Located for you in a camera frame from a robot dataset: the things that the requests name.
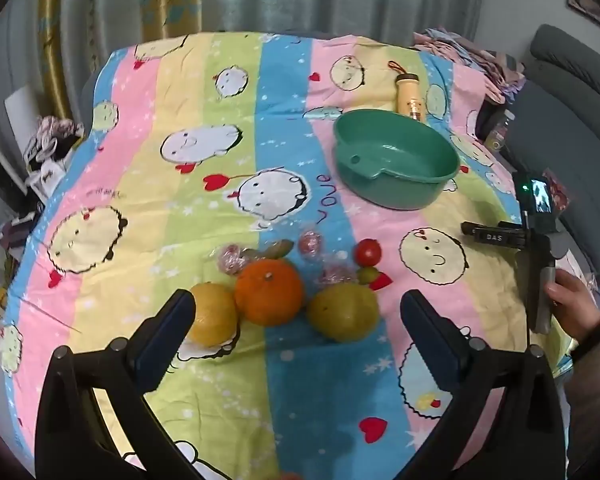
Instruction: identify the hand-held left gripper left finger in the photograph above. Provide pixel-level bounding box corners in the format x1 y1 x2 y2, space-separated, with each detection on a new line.
34 288 208 480

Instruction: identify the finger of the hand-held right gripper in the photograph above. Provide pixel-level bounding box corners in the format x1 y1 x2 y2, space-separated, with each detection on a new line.
461 220 523 250

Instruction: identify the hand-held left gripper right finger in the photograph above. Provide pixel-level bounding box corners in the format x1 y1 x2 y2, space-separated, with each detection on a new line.
395 289 566 480

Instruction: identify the yellow lemon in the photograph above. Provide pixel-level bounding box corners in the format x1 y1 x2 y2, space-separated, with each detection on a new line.
186 282 239 347

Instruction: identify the yellow-green lemon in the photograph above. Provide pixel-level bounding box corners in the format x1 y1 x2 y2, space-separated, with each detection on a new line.
306 282 379 343

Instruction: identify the orange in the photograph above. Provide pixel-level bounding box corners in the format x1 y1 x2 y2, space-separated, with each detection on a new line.
235 258 305 327

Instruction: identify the red tomato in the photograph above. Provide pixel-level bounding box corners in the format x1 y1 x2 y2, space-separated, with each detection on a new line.
355 239 383 267

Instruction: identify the green plastic basin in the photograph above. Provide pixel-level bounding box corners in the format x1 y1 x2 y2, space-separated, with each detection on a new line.
333 108 461 211

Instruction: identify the plastic-wrapped green fruit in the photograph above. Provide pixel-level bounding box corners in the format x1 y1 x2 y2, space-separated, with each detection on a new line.
260 239 296 261

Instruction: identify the person's right forearm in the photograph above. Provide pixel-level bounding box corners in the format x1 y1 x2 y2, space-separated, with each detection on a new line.
562 310 600 476

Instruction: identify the person's right hand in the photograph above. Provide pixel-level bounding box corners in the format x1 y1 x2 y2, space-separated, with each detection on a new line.
545 270 600 355

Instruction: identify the red snack packet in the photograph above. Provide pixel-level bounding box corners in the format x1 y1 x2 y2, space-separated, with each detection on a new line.
545 170 572 216

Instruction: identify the clear plastic bottle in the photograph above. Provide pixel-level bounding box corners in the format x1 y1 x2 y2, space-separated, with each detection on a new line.
484 110 516 153

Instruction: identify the black wristband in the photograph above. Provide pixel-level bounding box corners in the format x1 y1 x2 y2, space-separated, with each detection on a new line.
570 314 600 365

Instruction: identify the grey sofa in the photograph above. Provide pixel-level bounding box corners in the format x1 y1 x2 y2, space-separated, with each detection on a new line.
505 24 600 281

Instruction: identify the yellow bear bottle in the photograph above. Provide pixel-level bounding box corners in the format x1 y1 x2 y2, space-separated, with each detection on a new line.
387 61 427 123

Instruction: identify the pile of folded clothes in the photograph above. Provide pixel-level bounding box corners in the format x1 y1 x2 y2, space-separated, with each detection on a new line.
412 27 526 106

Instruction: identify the black and white bag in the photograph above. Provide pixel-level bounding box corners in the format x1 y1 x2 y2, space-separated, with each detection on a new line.
22 115 86 196

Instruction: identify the striped cartoon blanket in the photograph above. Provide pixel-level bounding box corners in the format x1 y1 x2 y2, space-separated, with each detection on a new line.
2 30 581 480

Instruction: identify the white board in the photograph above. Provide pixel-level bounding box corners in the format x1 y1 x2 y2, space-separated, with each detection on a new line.
5 85 46 186

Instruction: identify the gold curtain trim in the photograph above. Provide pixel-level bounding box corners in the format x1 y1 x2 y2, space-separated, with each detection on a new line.
37 0 73 121

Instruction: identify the yellow patterned curtain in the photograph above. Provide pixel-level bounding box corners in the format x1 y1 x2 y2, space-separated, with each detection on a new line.
142 0 203 43

